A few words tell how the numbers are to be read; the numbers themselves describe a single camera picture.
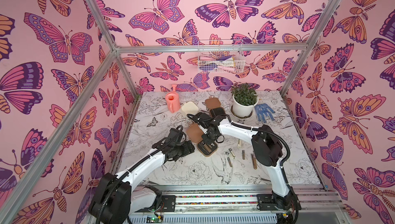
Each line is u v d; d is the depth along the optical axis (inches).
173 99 40.6
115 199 15.8
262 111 43.1
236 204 29.3
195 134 36.8
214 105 45.3
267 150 21.2
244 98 37.3
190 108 43.3
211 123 27.6
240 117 41.6
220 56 37.5
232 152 35.4
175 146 26.8
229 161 34.5
